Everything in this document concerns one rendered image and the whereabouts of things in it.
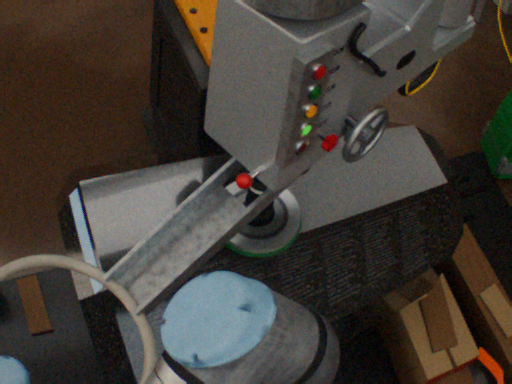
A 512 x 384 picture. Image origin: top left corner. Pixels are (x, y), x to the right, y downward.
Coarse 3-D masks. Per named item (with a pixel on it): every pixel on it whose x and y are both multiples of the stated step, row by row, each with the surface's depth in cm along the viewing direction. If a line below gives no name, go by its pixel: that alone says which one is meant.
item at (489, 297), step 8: (488, 288) 252; (496, 288) 253; (480, 296) 250; (488, 296) 250; (496, 296) 250; (488, 304) 248; (496, 304) 248; (504, 304) 248; (496, 312) 246; (504, 312) 246; (496, 320) 244; (504, 320) 244; (504, 328) 241
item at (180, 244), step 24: (240, 168) 166; (216, 192) 163; (264, 192) 157; (168, 216) 157; (192, 216) 161; (216, 216) 161; (240, 216) 155; (144, 240) 155; (168, 240) 159; (192, 240) 159; (216, 240) 153; (120, 264) 153; (144, 264) 157; (168, 264) 157; (192, 264) 152; (144, 288) 155; (168, 288) 151; (144, 312) 150
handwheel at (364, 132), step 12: (384, 108) 146; (348, 120) 150; (360, 120) 142; (384, 120) 151; (360, 132) 143; (372, 132) 147; (348, 144) 144; (372, 144) 154; (348, 156) 147; (360, 156) 153
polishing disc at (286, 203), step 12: (240, 192) 180; (288, 192) 181; (276, 204) 179; (288, 204) 179; (276, 216) 177; (288, 216) 177; (252, 228) 174; (264, 228) 174; (276, 228) 175; (288, 228) 175; (240, 240) 172; (252, 240) 172; (264, 240) 172; (276, 240) 173; (288, 240) 173; (252, 252) 171; (264, 252) 171
